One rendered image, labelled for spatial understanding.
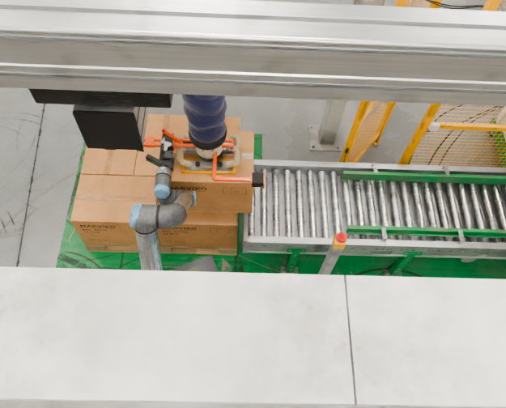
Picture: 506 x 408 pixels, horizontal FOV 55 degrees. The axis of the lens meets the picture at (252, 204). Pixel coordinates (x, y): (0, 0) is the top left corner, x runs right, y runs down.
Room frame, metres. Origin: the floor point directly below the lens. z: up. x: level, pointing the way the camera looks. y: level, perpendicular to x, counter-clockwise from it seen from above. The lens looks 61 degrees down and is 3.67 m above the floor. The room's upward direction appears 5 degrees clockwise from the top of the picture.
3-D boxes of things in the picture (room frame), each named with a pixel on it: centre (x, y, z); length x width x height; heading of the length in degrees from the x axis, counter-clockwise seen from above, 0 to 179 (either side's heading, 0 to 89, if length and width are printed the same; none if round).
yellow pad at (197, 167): (1.65, 0.29, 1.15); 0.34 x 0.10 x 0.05; 94
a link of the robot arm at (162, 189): (1.42, 0.53, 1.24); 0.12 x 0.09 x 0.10; 4
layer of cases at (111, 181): (2.01, 0.72, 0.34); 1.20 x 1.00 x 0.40; 94
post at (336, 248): (1.29, -0.56, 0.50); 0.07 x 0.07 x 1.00; 4
